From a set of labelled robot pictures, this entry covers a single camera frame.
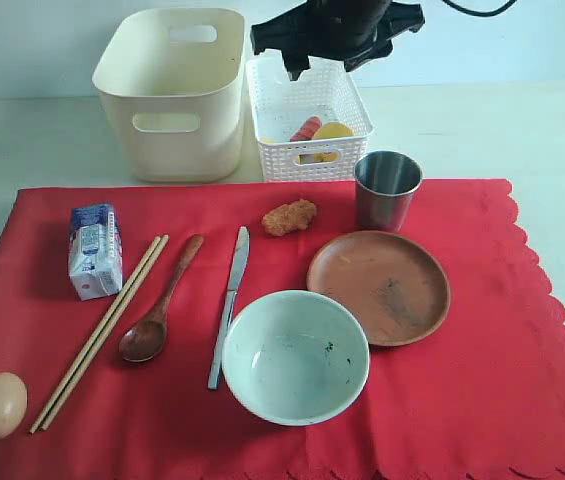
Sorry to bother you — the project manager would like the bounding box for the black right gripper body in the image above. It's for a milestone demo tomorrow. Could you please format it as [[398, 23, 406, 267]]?
[[251, 0, 425, 58]]

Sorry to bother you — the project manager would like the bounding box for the red sausage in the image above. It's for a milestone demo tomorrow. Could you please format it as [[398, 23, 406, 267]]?
[[290, 116, 322, 142]]

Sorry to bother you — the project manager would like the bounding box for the yellow lemon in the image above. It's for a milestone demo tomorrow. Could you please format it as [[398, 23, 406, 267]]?
[[312, 122, 354, 163]]

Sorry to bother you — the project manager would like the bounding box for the fried chicken nugget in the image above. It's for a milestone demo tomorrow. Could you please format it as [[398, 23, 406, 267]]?
[[261, 199, 317, 237]]

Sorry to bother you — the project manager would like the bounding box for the white woven plastic basket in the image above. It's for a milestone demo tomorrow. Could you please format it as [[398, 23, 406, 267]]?
[[246, 57, 373, 182]]

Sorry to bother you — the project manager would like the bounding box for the cream plastic bin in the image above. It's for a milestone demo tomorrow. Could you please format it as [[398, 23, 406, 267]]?
[[92, 8, 245, 182]]

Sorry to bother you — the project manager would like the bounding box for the stainless steel cup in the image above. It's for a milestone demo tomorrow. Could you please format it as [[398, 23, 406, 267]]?
[[353, 151, 423, 232]]

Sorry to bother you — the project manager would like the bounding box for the silver table knife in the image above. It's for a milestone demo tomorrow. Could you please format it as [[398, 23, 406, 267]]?
[[207, 226, 250, 390]]

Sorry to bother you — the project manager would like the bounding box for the brown round plate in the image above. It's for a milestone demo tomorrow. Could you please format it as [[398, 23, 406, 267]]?
[[306, 231, 451, 347]]

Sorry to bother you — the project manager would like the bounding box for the red scalloped table cloth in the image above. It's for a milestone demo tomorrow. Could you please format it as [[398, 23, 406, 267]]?
[[0, 180, 565, 479]]

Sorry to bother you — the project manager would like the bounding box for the blue white milk carton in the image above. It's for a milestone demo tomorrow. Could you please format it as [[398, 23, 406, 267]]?
[[68, 203, 124, 301]]

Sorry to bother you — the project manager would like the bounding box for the pale green bowl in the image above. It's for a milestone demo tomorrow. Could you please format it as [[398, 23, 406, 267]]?
[[221, 290, 370, 426]]

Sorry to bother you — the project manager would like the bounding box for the brown wooden spoon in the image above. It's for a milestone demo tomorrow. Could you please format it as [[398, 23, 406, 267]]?
[[118, 234, 204, 363]]

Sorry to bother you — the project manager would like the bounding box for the left wooden chopstick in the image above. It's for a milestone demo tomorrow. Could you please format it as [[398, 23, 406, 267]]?
[[29, 235, 163, 434]]

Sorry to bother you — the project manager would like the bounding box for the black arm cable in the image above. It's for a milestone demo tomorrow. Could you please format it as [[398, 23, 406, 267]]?
[[441, 0, 518, 16]]

